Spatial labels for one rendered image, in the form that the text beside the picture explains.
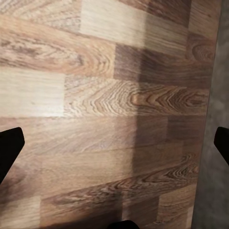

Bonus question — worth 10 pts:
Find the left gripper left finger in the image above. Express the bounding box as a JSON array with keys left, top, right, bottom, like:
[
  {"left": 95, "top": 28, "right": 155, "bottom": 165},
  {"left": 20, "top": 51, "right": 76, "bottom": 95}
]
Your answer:
[{"left": 0, "top": 127, "right": 25, "bottom": 184}]

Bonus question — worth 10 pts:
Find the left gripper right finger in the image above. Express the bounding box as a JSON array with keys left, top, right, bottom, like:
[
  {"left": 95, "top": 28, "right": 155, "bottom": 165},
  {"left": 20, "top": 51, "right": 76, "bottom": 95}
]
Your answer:
[{"left": 214, "top": 127, "right": 229, "bottom": 165}]

